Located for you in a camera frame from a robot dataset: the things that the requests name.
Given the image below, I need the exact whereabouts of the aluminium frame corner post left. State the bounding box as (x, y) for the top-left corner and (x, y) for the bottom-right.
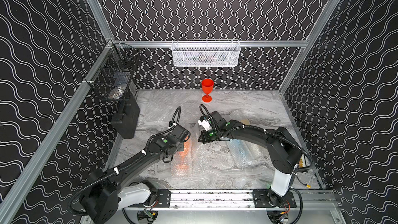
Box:
(86, 0), (115, 40)

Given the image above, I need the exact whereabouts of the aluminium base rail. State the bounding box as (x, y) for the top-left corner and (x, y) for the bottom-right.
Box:
(83, 189), (340, 211)

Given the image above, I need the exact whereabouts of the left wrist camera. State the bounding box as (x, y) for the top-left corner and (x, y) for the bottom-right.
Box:
(172, 124), (190, 140)

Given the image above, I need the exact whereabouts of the black wire mesh basket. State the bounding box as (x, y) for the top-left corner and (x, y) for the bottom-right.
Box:
(88, 45), (143, 102)

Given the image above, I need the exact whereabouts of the white wire mesh basket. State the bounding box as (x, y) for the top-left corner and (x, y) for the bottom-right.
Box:
(171, 39), (241, 67)

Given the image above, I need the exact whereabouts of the bubble wrapped blue glass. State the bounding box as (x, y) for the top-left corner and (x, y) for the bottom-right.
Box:
(227, 140), (269, 169)

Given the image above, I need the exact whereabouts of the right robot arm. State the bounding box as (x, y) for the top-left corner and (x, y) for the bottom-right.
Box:
(198, 120), (314, 198)

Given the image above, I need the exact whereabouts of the bubble orange glass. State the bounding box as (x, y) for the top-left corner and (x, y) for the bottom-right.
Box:
(171, 124), (210, 178)

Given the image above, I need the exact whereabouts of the charger cable with yellow plug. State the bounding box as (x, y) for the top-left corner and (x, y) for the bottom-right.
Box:
(296, 174), (313, 189)

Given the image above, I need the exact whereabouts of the black speaker box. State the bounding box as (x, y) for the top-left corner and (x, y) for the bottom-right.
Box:
(111, 95), (141, 139)

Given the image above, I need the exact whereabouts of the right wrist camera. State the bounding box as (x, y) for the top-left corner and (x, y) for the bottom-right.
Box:
(198, 111), (227, 131)

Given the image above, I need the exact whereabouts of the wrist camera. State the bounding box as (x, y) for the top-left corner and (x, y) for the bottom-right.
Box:
(172, 124), (190, 140)
(198, 111), (227, 131)

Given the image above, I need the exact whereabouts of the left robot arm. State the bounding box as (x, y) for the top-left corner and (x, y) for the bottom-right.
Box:
(67, 129), (191, 224)

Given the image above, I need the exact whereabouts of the red plastic wine glass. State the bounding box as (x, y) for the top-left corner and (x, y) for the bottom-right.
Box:
(201, 79), (214, 103)

